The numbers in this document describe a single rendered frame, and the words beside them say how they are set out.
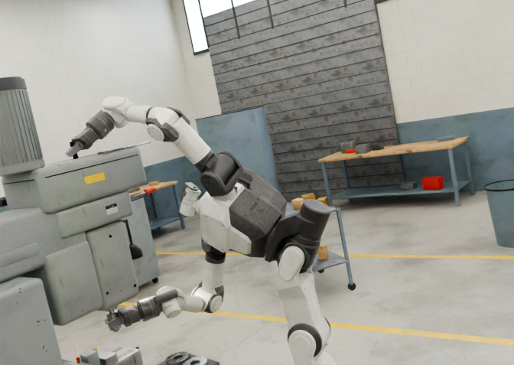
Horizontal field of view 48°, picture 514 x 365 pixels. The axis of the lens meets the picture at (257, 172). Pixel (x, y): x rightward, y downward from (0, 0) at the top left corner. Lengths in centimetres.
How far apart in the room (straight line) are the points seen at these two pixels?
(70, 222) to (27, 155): 28
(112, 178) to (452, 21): 758
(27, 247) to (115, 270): 38
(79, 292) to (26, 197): 38
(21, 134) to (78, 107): 827
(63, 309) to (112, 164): 55
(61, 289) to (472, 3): 790
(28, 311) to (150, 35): 1007
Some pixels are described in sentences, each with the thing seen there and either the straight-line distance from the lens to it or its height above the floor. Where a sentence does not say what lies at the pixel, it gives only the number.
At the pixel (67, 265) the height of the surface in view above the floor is 154.
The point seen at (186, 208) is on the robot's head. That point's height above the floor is 159.
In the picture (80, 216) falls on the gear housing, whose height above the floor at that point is 169.
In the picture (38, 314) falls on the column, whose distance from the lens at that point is 197.
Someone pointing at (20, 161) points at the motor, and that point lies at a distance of 209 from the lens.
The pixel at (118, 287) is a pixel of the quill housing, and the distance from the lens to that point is 230.
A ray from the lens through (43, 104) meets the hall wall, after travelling 1000.
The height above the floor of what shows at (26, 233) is 169.
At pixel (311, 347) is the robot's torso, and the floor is 101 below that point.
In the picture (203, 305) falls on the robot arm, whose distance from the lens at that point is 261.
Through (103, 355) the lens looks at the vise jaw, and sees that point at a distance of 267.
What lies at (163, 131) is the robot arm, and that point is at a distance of 215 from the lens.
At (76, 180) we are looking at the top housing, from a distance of 215.
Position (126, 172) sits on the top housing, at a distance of 229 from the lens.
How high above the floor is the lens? 196
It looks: 7 degrees down
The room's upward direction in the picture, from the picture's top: 11 degrees counter-clockwise
